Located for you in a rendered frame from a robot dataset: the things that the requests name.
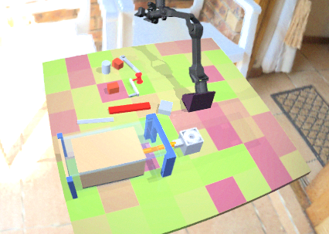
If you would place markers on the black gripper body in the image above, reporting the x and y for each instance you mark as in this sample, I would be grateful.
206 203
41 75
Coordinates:
150 14

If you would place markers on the white flat bar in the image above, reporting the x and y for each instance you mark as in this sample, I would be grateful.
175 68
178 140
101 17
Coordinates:
101 120

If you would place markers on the small orange block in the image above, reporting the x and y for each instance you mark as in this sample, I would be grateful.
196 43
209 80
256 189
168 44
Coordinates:
112 88
117 63

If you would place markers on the light blue cylinder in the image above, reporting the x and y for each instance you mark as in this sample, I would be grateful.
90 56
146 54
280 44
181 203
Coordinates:
105 67

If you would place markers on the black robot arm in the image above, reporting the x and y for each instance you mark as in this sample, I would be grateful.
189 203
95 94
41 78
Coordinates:
195 29

